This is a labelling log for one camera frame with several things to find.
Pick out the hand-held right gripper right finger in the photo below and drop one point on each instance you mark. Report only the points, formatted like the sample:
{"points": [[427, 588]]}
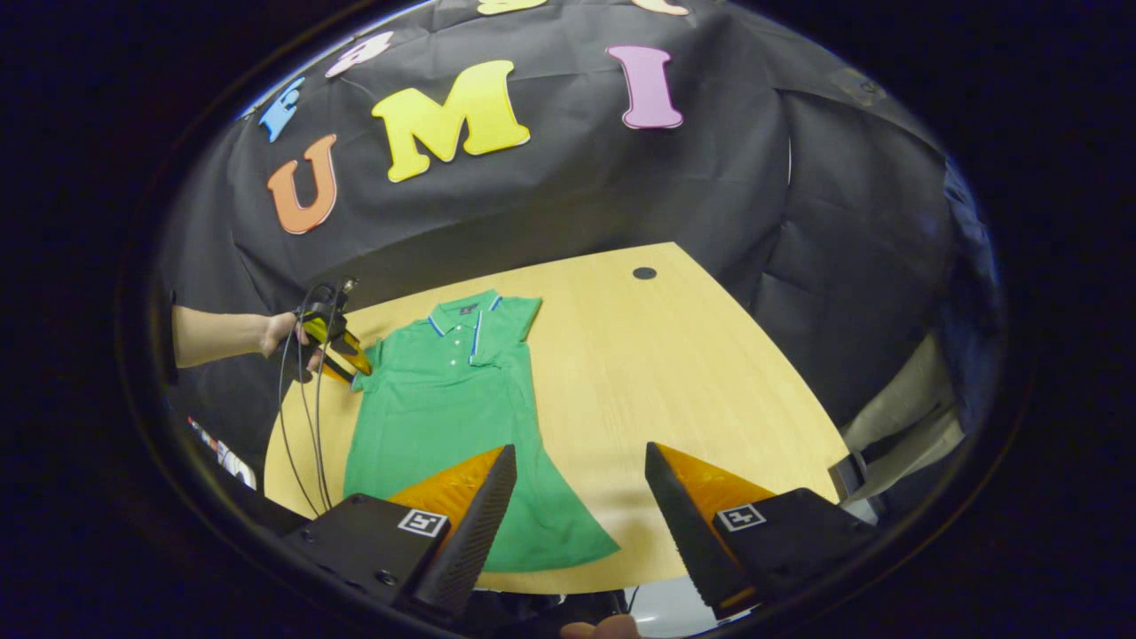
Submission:
{"points": [[688, 532]]}

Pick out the person's dark trousers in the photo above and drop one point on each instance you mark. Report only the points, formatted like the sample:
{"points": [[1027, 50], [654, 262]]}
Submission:
{"points": [[532, 612]]}

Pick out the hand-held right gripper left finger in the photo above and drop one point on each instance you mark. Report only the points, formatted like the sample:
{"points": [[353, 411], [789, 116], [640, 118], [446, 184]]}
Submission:
{"points": [[475, 532]]}

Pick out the black backdrop cloth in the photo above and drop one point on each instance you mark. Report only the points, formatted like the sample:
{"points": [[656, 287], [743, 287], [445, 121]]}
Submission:
{"points": [[621, 177]]}

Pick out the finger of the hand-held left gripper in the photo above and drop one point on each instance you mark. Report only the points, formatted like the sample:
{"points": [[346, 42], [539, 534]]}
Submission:
{"points": [[335, 342], [335, 373]]}

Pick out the green T-shirt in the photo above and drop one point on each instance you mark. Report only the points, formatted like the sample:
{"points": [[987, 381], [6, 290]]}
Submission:
{"points": [[444, 417]]}

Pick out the dark rectangular panel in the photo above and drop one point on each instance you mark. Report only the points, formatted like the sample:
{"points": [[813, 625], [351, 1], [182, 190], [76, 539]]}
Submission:
{"points": [[852, 479]]}

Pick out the blue cloth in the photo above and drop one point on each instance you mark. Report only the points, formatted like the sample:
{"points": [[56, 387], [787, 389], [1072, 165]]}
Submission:
{"points": [[972, 231]]}

